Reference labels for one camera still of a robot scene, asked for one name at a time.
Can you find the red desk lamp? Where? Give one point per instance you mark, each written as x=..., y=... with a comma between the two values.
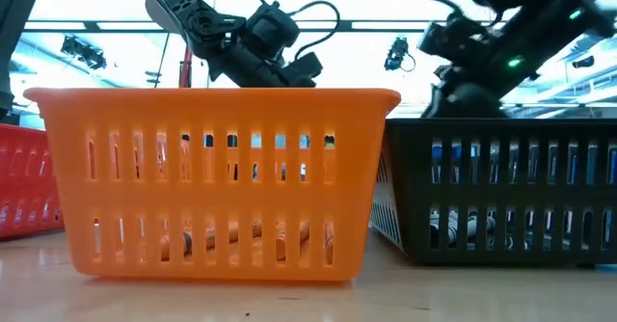
x=186, y=71

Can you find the orange plastic basket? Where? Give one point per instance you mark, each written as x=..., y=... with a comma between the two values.
x=217, y=110

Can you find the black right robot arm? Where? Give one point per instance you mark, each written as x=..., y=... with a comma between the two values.
x=554, y=18

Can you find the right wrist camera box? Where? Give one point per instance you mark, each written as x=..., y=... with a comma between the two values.
x=448, y=40

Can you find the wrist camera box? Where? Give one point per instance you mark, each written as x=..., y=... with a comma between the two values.
x=270, y=28
x=448, y=40

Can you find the orange crayon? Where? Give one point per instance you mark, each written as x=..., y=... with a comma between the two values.
x=329, y=245
x=210, y=237
x=281, y=247

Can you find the black ceiling spotlight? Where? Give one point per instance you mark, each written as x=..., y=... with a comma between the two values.
x=396, y=54
x=583, y=61
x=84, y=52

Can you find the red plastic basket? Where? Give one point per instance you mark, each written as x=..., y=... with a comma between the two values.
x=29, y=189

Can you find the black plastic basket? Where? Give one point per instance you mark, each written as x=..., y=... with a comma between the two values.
x=506, y=194

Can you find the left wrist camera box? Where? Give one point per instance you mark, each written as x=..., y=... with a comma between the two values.
x=270, y=28

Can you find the black crayon grey wrapper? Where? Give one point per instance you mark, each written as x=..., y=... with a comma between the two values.
x=452, y=230

